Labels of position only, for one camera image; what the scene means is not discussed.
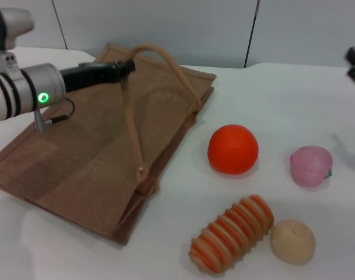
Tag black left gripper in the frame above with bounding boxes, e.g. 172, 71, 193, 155
60, 59, 137, 93

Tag pink peach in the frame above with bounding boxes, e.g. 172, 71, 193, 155
289, 145, 333, 187

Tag brown jute handbag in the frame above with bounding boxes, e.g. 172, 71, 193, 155
0, 42, 218, 247

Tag orange fruit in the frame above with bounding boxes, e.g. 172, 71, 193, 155
207, 124, 259, 175

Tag beige round bun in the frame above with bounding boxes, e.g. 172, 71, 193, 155
270, 219, 316, 265

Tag orange striped bread roll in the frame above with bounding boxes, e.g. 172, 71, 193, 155
187, 194, 275, 274

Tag black cable with metal plug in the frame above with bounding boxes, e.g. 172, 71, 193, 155
46, 98, 76, 125

